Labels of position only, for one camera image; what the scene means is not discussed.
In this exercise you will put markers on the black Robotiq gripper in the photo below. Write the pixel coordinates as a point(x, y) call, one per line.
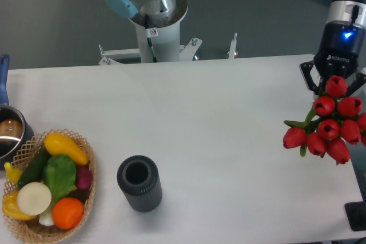
point(337, 55)

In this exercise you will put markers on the red tulip bouquet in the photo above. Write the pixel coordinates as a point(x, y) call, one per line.
point(333, 121)

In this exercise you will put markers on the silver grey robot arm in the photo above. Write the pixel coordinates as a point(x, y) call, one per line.
point(157, 24)

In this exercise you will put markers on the dark grey ribbed vase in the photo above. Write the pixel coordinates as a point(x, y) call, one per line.
point(139, 180)

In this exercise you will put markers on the black device at table edge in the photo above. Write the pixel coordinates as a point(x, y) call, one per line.
point(356, 215)

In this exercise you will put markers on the purple red onion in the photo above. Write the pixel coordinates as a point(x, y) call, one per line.
point(84, 178)

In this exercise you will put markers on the yellow squash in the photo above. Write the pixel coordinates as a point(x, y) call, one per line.
point(57, 144)

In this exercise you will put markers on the green lettuce leaf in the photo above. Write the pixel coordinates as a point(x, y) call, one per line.
point(59, 176)

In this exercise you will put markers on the woven wicker basket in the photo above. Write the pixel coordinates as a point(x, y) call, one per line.
point(31, 231)

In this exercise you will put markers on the orange fruit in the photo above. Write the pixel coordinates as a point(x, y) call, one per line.
point(67, 213)

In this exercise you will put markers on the green cucumber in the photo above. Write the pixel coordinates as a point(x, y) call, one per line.
point(34, 170)

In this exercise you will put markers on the white leek stalk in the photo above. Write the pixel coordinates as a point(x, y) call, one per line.
point(46, 218)

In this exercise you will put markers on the white onion half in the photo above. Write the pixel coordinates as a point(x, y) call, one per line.
point(34, 198)

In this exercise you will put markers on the yellow bell pepper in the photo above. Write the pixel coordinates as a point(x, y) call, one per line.
point(10, 208)

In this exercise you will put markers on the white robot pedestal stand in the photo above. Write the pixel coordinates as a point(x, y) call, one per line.
point(156, 45)

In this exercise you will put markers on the blue handled saucepan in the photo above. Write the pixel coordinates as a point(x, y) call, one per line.
point(15, 130)

